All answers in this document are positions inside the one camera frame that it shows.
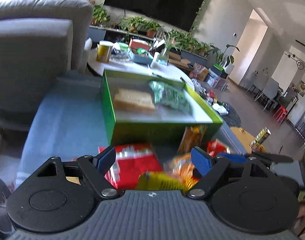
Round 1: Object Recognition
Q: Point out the orange storage box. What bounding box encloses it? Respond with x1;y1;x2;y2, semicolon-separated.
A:
129;38;151;51

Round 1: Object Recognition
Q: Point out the white small bottle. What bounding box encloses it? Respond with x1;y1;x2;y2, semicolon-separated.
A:
150;52;160;68

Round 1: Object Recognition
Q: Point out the yellow tin can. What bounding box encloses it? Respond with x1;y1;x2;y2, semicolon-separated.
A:
96;41;113;63

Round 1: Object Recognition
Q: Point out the large red snack bag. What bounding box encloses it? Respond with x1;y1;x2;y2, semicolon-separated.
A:
206;139;230;157

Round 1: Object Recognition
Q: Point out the yellow red striped snack bag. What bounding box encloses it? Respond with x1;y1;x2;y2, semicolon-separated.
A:
136;172;198;192

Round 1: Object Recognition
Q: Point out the yellow chip snack bag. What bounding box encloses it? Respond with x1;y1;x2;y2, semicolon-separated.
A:
177;125;207;154

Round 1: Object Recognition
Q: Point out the tv console cabinet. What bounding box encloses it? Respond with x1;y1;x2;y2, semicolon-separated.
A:
87;25;208;66

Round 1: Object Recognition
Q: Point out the grey sofa armchair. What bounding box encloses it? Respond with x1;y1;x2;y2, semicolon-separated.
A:
0;0;93;132

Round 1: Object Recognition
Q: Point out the glass vase with plant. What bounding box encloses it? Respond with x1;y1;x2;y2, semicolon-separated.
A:
159;32;180;66

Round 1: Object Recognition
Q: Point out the white oval coffee table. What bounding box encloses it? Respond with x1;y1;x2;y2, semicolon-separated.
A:
88;49;195;90

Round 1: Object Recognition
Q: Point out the open cardboard box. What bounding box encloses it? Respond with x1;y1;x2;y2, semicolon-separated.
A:
168;52;191;69

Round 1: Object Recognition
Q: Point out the green snack bag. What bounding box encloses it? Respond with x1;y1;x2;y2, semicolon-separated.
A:
149;81;190;113

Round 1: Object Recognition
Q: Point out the green cardboard box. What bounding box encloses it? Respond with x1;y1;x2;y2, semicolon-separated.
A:
101;69;223;146

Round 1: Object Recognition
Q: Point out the yellow black drink can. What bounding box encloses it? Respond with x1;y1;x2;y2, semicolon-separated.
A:
250;127;271;151

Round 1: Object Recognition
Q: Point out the blue plastic basket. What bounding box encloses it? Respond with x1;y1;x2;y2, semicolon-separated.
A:
127;48;153;65

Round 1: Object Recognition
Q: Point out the small cracker packet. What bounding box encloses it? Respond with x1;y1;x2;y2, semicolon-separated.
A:
163;153;195;179

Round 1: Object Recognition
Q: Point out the blue striped tablecloth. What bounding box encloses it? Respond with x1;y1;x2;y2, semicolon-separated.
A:
16;76;248;188

